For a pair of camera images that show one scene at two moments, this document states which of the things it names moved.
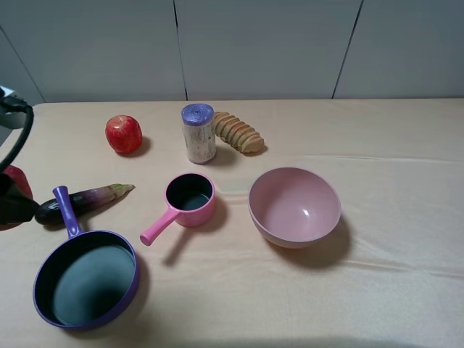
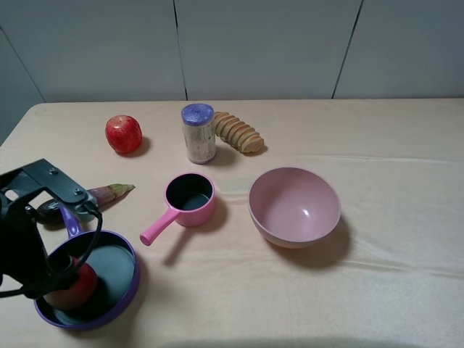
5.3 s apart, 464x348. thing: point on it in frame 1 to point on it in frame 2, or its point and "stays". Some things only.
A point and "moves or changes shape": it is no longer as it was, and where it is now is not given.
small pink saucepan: [191, 196] stays
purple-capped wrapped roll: [198, 120] stays
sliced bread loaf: [238, 133] stays
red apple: [124, 133] stays
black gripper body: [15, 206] to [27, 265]
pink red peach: [22, 183] moves or changes shape
